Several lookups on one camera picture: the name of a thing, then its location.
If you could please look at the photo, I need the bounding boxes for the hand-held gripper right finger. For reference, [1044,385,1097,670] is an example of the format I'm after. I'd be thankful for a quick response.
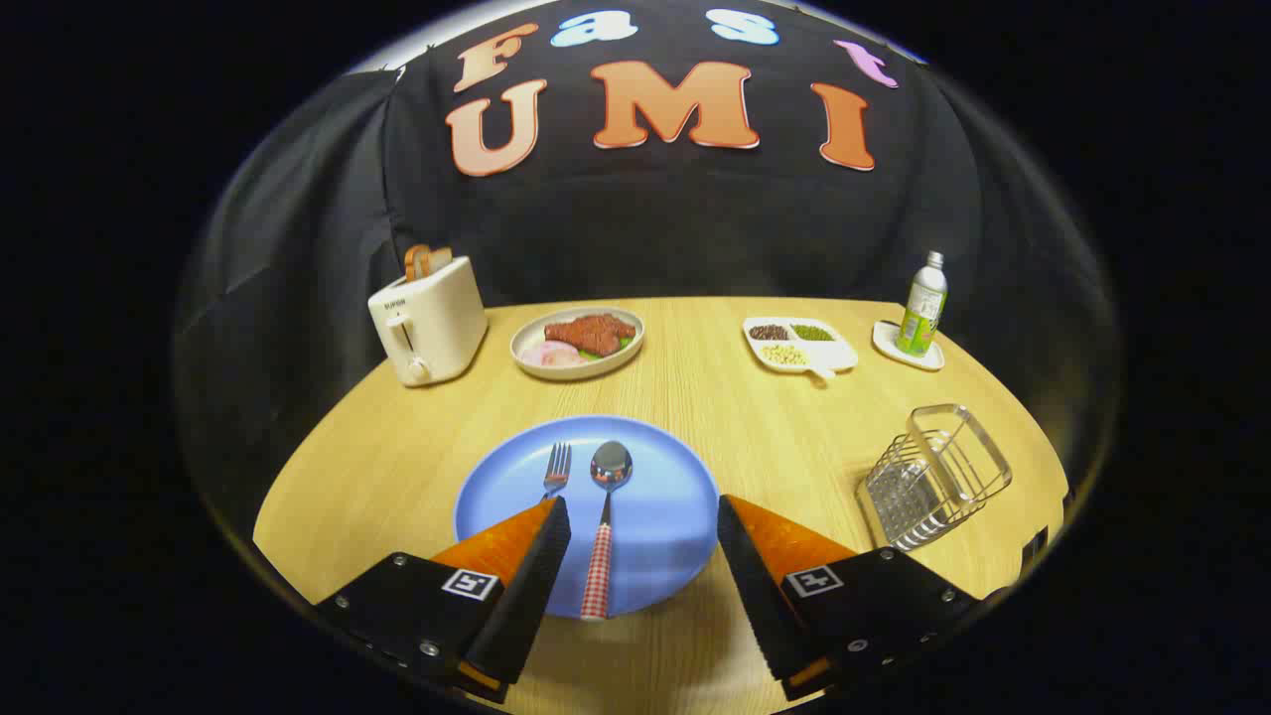
[717,494,984,702]

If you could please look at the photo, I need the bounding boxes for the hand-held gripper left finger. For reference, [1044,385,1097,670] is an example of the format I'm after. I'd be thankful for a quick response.
[316,497,573,704]

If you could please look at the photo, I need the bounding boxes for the fork with red checked handle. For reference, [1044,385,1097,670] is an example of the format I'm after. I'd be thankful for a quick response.
[541,442,574,502]

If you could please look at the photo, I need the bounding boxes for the spoon with red checked handle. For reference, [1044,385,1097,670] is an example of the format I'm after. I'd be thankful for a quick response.
[580,440,635,623]

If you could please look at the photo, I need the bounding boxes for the blue plate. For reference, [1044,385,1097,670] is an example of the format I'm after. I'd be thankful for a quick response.
[454,415,721,620]

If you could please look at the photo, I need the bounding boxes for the metal cutlery basket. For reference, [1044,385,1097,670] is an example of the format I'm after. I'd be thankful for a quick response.
[856,403,1014,553]

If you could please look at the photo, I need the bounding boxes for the cream oval food plate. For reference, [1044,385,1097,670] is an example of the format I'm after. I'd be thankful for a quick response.
[510,306,646,381]

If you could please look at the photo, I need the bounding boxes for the pink ham slices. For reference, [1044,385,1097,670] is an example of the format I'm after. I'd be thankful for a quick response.
[519,341,587,368]

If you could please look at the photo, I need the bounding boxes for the white divided tray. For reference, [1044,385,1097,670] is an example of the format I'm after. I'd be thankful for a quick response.
[743,316,859,381]

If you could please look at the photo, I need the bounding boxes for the brown steak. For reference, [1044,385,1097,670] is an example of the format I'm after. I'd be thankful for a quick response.
[543,314,637,358]

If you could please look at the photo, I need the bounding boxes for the white square coaster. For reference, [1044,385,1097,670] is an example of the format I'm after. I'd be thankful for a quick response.
[872,320,946,372]

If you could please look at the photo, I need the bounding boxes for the cream toaster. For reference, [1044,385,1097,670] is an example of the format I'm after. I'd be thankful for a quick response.
[367,255,490,388]

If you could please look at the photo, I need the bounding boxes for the silver bottle green label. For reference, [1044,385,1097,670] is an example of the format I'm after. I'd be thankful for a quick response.
[896,251,949,358]

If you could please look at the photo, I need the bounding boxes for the black backdrop cloth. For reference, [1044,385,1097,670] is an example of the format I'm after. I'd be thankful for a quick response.
[174,0,1123,557]

